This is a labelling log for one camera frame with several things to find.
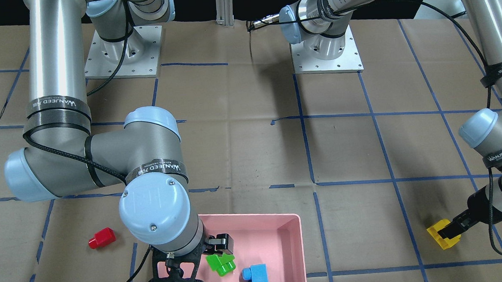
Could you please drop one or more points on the aluminium frame post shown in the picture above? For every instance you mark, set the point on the aluminium frame post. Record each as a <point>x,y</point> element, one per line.
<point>224,13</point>

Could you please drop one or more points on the pink plastic box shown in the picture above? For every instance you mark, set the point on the pink plastic box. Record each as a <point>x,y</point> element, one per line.
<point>271,239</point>

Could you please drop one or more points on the blue toy block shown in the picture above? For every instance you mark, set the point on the blue toy block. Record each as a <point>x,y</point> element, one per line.
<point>255,273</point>

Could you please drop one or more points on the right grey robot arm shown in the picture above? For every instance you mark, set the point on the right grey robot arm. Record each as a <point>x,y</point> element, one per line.
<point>64,157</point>

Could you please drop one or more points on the red toy block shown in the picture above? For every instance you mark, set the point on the red toy block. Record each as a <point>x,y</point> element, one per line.
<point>102,238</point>

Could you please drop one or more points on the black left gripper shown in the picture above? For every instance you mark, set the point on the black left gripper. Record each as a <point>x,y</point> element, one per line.
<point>481,206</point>

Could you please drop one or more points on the green toy block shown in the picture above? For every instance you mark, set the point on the green toy block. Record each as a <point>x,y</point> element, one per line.
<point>222,265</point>

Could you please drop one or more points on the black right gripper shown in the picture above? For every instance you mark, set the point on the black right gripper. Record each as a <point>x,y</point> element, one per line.
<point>220,243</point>

